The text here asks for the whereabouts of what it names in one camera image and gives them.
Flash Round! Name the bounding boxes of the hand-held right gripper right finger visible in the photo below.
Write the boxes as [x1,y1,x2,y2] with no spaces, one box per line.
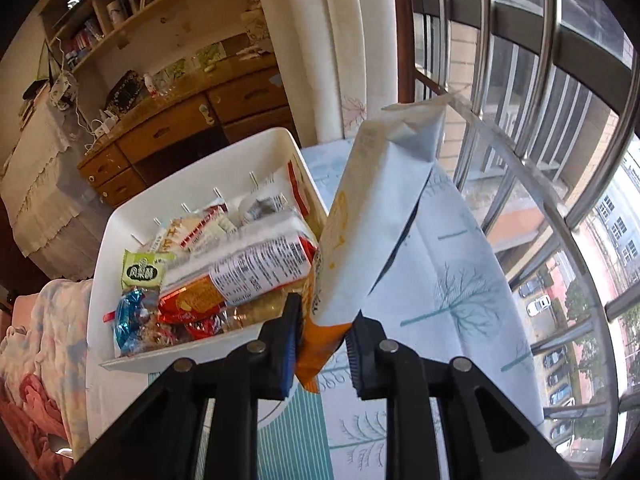
[346,311,581,480]

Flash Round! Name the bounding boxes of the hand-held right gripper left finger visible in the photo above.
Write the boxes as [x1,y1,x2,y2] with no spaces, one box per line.
[65,292,303,480]

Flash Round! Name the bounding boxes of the clear rice cracker packet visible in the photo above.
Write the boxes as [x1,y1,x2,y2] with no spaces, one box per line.
[220,290,301,333]

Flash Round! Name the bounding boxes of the red round snack clear wrapper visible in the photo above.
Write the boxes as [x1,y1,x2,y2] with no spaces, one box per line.
[185,315,226,343]

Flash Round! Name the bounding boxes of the orange and white snack packet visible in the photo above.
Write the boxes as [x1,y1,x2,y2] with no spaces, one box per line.
[295,94,453,393]

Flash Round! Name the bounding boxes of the white plastic basket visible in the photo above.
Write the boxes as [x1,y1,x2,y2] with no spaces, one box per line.
[86,127,331,373]

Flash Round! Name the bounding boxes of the red and white biscuit packet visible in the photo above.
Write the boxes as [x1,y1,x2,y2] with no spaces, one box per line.
[160,225,321,306]

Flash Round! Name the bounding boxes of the orange red shiny packet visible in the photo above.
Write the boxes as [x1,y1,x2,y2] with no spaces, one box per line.
[157,277,231,326]

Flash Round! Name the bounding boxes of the leaf print tablecloth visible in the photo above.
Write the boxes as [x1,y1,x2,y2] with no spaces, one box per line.
[85,137,546,480]

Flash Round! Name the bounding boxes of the silver snack packet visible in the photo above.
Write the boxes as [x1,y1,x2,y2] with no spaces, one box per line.
[240,195,288,226]

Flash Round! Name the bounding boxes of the cream biscuit packet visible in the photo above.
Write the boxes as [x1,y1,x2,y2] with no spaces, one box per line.
[150,210,241,256]

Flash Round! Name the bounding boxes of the blue snack packet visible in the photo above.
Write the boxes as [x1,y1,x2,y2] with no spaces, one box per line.
[114,285,161,356]

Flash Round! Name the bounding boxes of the small red white packet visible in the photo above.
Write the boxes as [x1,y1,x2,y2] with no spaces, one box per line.
[285,160,313,231]

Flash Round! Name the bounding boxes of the green snack packet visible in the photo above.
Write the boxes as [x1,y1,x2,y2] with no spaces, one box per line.
[121,250,176,292]

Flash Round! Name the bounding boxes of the pastel floral blanket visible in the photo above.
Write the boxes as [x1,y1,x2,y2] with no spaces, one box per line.
[0,277,96,461]

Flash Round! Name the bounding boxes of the wooden desk with drawers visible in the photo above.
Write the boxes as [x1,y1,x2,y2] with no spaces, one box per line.
[75,52,301,211]

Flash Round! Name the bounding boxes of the pink floral quilt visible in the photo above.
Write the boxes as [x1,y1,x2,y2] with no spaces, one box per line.
[0,370,76,480]

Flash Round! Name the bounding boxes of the white lace cloth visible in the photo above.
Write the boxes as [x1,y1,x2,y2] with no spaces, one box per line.
[0,90,108,281]

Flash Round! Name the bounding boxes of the white curtain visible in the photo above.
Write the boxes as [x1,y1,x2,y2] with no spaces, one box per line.
[247,0,416,148]

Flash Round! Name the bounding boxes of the dark patterned tin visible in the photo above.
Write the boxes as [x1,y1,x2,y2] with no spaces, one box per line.
[102,70,151,113]

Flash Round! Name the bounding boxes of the wooden bookshelf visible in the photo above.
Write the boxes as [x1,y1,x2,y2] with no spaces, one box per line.
[37,0,273,91]

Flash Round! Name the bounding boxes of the row of books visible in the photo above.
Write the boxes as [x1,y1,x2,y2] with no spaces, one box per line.
[62,15,108,61]

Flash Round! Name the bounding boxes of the steel window bars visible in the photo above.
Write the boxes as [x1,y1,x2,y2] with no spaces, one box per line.
[395,0,640,476]

